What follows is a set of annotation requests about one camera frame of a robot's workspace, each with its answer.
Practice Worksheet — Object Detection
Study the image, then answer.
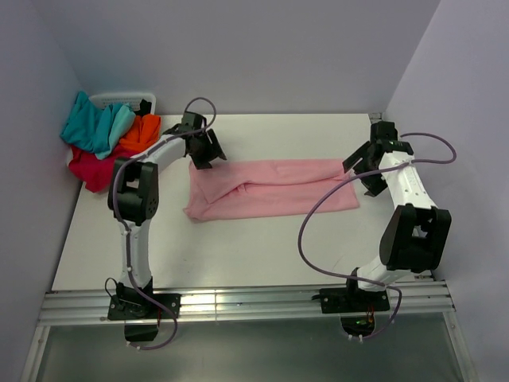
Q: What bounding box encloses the magenta t shirt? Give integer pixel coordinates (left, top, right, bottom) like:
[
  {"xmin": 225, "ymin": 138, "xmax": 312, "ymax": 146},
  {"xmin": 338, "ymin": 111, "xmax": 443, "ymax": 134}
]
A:
[{"xmin": 68, "ymin": 146, "xmax": 136, "ymax": 193}]

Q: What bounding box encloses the teal t shirt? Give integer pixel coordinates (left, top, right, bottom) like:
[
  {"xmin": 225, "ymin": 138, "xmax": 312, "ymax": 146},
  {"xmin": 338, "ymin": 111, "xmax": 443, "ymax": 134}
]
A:
[{"xmin": 60, "ymin": 91, "xmax": 136, "ymax": 160}]

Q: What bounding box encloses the orange t shirt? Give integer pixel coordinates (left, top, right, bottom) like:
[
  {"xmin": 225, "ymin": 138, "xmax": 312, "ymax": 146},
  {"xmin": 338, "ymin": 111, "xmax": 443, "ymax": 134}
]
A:
[{"xmin": 119, "ymin": 114, "xmax": 161, "ymax": 154}]

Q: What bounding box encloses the white laundry basket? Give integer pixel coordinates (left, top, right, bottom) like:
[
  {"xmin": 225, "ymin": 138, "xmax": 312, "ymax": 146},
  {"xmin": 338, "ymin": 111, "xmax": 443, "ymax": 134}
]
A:
[{"xmin": 63, "ymin": 91, "xmax": 157, "ymax": 180}]

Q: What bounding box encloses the black thin base cable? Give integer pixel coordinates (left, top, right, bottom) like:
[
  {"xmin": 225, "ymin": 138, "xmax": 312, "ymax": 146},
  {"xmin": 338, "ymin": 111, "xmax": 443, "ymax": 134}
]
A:
[{"xmin": 103, "ymin": 277, "xmax": 122, "ymax": 310}]

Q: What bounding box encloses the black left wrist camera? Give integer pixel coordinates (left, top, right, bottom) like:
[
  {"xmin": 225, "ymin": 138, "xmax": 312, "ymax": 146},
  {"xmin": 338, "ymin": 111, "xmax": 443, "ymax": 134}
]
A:
[{"xmin": 181, "ymin": 111, "xmax": 207, "ymax": 130}]

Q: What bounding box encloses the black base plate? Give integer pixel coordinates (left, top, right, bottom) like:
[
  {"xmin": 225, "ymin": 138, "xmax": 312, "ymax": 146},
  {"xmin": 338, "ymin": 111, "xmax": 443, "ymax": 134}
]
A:
[
  {"xmin": 312, "ymin": 287, "xmax": 390, "ymax": 314},
  {"xmin": 107, "ymin": 294, "xmax": 181, "ymax": 321}
]

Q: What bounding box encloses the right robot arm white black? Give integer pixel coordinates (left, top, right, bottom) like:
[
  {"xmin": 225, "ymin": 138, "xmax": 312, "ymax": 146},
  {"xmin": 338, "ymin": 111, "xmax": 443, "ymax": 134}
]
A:
[{"xmin": 343, "ymin": 121, "xmax": 452, "ymax": 310}]

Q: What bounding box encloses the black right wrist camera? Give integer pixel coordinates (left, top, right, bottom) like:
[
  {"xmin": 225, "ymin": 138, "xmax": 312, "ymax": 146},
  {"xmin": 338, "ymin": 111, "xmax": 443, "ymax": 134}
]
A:
[{"xmin": 370, "ymin": 120, "xmax": 398, "ymax": 143}]

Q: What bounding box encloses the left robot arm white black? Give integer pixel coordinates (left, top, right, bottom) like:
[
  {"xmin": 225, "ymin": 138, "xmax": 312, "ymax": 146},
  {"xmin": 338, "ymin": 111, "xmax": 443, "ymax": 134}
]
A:
[{"xmin": 107, "ymin": 111, "xmax": 227, "ymax": 318}]

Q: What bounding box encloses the pink t shirt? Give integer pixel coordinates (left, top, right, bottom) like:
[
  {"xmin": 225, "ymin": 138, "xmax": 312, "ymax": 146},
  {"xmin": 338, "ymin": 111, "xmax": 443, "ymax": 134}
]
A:
[{"xmin": 184, "ymin": 159, "xmax": 349, "ymax": 221}]

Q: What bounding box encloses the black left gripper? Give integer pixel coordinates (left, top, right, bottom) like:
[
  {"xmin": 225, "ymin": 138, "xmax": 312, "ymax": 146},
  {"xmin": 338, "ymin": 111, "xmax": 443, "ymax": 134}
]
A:
[{"xmin": 190, "ymin": 129, "xmax": 227, "ymax": 170}]

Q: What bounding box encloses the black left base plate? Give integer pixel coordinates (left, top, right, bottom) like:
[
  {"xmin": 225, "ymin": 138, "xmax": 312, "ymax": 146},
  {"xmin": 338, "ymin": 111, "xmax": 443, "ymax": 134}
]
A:
[{"xmin": 107, "ymin": 294, "xmax": 181, "ymax": 321}]

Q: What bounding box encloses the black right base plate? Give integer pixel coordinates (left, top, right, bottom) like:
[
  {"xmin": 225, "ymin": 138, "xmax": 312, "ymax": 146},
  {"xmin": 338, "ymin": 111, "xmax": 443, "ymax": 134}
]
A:
[{"xmin": 312, "ymin": 287, "xmax": 390, "ymax": 314}]

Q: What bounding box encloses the black t shirt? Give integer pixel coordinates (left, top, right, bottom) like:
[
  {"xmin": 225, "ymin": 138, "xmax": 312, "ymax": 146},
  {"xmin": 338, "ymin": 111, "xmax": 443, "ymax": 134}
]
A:
[{"xmin": 136, "ymin": 99, "xmax": 152, "ymax": 116}]

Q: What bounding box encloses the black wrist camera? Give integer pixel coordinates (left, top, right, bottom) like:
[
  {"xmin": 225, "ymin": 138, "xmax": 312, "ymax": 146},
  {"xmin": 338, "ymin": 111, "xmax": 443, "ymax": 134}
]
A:
[
  {"xmin": 181, "ymin": 111, "xmax": 207, "ymax": 130},
  {"xmin": 370, "ymin": 120, "xmax": 398, "ymax": 143}
]

